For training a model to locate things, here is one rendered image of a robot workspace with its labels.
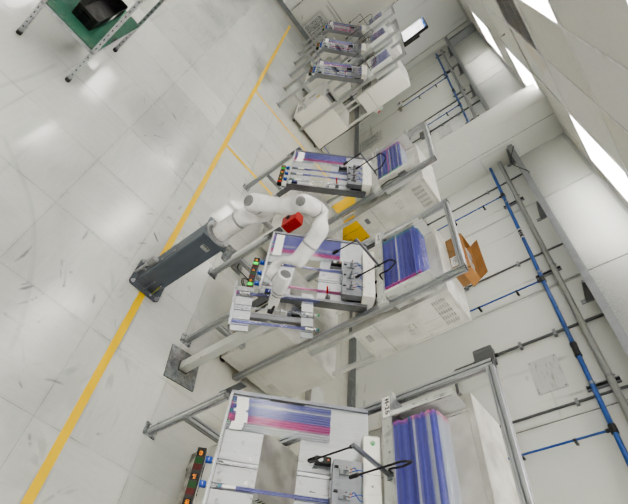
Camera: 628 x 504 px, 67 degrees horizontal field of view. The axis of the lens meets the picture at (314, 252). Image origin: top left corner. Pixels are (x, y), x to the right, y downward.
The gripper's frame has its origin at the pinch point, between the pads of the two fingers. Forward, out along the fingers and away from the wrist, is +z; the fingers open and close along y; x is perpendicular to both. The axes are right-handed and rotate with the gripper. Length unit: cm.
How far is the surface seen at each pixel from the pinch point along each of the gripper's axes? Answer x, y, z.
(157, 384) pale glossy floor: -53, 20, 70
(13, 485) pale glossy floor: -100, 98, 40
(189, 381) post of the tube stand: -34, 7, 81
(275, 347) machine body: 18, -19, 60
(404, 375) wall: 161, -71, 129
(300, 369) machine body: 42, -16, 75
